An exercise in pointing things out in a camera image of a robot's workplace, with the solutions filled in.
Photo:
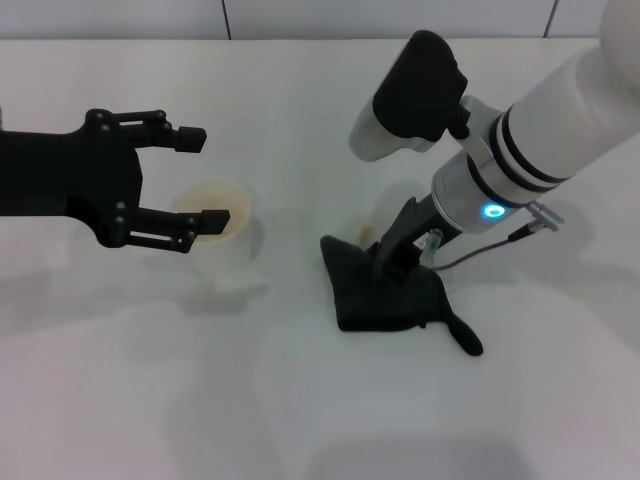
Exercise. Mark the large brown water stain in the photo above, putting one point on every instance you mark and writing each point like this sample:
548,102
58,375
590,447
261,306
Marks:
366,232

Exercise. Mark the white paper cup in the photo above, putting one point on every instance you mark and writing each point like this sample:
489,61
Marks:
240,260

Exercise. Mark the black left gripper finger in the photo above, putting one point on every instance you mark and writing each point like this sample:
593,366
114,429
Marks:
165,227
190,140

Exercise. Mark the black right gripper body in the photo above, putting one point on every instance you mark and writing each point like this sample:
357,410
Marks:
425,235

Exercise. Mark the dark blue rag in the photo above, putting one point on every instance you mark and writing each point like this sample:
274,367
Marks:
370,305

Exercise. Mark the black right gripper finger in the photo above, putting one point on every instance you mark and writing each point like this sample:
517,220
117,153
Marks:
399,274
387,245

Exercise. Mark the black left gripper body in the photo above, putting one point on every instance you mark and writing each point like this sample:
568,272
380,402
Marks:
65,175

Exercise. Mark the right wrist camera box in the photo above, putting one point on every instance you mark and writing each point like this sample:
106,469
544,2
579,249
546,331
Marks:
415,95

